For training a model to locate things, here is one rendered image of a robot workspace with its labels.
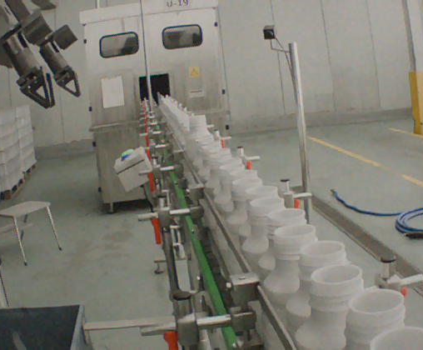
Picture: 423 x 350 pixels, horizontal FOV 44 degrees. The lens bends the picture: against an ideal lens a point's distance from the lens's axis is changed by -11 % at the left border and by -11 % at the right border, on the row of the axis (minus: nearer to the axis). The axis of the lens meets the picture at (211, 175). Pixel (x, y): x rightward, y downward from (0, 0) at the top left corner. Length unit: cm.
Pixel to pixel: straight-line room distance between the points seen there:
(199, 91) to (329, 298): 532
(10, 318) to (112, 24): 484
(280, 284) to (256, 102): 1091
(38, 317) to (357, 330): 73
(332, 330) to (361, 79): 1169
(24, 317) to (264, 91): 1058
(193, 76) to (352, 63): 672
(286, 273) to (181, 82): 519
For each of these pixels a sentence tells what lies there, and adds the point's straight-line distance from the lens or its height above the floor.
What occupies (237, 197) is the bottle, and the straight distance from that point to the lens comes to 70.
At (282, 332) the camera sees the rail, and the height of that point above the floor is 111.
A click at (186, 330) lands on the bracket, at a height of 108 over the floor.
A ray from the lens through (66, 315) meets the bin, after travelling 97.
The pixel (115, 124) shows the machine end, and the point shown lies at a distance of 563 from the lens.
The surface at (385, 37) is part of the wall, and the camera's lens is 1232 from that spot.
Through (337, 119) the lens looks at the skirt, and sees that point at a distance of 1181.
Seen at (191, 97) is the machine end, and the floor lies 105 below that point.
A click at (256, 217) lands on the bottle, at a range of 59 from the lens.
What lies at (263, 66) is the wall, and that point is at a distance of 1139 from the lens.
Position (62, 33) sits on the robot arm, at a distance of 174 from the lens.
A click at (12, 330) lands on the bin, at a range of 101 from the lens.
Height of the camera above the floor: 130
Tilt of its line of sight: 10 degrees down
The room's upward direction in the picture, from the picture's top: 6 degrees counter-clockwise
